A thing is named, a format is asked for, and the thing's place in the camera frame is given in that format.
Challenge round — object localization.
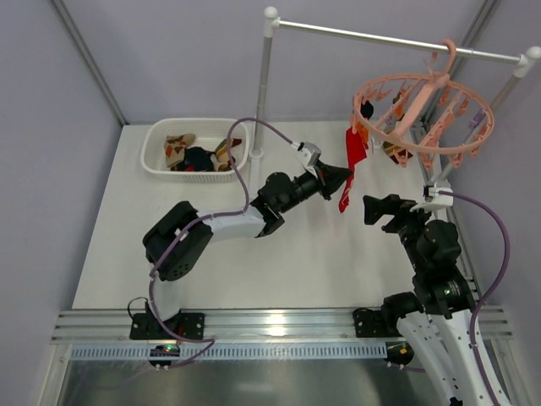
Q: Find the grey slotted cable duct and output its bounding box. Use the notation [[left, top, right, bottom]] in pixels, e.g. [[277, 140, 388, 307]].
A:
[[69, 341, 387, 361]]

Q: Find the beige striped ribbed sock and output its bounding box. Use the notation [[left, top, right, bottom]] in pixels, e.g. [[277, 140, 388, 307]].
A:
[[383, 104, 413, 167]]

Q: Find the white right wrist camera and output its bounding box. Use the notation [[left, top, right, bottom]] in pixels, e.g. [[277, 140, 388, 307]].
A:
[[410, 181, 454, 212]]

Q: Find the navy sock beige toe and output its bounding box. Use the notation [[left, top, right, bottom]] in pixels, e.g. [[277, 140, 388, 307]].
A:
[[172, 146, 214, 172]]

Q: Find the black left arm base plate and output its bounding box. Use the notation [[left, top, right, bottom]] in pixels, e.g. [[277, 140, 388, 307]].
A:
[[129, 311, 205, 340]]

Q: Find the navy sock red toe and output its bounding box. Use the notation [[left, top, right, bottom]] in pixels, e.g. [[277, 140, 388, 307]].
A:
[[359, 100, 374, 120]]

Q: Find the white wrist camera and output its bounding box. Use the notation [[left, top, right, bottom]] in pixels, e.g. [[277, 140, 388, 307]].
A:
[[410, 181, 454, 212], [292, 142, 321, 174]]

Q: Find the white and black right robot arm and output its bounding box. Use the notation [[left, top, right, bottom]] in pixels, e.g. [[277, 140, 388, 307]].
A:
[[363, 195, 511, 405]]

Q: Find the pink round clip hanger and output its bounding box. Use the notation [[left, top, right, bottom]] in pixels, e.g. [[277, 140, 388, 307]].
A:
[[350, 39, 495, 169]]

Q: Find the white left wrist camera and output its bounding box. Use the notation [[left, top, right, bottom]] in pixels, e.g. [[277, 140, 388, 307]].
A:
[[292, 142, 321, 174]]

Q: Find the beige orange argyle sock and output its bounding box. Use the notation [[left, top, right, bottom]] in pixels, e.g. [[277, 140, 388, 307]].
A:
[[164, 133, 196, 169]]

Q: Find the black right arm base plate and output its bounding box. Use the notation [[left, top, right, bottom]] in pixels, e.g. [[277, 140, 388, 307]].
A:
[[352, 307, 407, 338]]

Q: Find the aluminium mounting rail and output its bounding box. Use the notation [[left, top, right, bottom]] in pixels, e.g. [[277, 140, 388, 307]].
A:
[[51, 306, 515, 344]]

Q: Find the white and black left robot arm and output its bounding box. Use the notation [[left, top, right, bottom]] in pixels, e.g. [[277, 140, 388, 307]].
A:
[[142, 162, 352, 323]]

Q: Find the silver white clothes rack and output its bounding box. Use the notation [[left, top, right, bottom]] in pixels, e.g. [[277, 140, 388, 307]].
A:
[[249, 7, 540, 195]]

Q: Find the white perforated plastic basket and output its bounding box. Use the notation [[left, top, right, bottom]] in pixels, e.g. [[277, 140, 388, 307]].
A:
[[140, 118, 250, 184]]

